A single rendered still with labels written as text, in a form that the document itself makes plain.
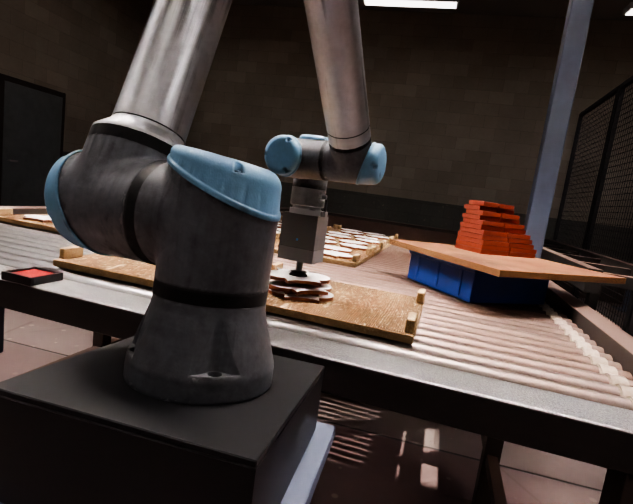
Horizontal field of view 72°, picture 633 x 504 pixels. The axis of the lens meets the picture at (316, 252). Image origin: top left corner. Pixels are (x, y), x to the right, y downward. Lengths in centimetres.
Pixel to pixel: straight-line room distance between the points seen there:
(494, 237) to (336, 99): 96
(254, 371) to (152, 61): 36
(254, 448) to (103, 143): 34
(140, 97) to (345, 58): 30
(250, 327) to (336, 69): 42
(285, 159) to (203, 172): 42
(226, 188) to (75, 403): 22
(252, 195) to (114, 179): 15
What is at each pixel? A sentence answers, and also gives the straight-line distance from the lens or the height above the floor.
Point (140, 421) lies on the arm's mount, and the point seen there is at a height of 97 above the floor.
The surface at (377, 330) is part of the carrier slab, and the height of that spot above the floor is 93.
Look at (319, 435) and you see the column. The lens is 59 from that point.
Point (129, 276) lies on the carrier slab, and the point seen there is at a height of 93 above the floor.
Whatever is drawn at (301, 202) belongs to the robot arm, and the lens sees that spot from 93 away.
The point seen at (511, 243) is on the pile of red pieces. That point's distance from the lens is 160.
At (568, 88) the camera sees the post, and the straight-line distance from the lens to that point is 274.
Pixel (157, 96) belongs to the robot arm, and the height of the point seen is 125.
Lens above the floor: 117
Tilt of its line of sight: 8 degrees down
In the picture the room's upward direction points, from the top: 8 degrees clockwise
